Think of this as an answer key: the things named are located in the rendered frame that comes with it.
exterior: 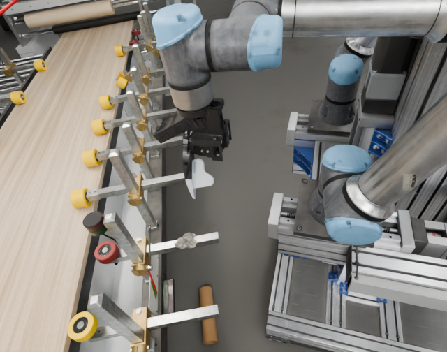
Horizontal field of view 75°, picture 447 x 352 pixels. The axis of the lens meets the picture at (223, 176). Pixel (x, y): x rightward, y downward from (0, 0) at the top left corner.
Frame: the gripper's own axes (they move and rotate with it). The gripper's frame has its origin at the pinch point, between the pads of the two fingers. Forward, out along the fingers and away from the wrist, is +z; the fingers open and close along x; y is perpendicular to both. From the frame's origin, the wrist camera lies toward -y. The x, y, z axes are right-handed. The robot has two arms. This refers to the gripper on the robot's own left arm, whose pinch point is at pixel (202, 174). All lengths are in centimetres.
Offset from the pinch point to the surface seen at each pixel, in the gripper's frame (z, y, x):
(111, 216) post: 17.9, -30.4, -5.5
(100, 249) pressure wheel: 41, -46, -7
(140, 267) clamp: 45, -29, -9
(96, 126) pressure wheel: 35, -84, 54
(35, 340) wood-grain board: 42, -49, -38
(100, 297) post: 18.0, -20.1, -27.4
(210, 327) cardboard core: 124, -17, -3
